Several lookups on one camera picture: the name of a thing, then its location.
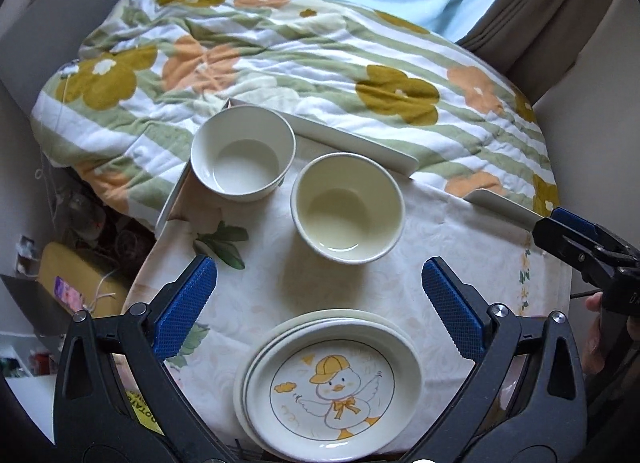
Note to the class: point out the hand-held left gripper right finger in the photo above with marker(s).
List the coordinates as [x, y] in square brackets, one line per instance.
[452, 308]

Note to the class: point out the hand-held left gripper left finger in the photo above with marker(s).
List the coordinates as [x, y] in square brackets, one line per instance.
[182, 308]

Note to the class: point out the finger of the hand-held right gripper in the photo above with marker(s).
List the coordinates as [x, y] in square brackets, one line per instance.
[575, 220]
[570, 248]

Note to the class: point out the plain white plate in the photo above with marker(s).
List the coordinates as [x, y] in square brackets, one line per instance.
[340, 313]

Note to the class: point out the cream round bowl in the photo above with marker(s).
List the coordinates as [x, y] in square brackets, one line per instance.
[345, 213]

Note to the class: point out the duck print plate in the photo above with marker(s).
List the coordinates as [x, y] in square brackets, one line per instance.
[330, 383]

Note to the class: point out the white round bowl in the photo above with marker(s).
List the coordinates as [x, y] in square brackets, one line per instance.
[240, 168]

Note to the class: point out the person's right hand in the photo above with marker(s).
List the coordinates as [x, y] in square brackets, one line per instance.
[595, 343]

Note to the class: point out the floral white tablecloth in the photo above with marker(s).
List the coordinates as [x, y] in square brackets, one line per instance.
[260, 293]

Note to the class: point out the yellow box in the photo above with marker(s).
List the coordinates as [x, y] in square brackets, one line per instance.
[85, 268]

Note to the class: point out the brown curtain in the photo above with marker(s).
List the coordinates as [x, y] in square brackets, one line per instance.
[540, 18]

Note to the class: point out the floral striped blanket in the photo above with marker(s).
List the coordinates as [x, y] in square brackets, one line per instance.
[300, 58]

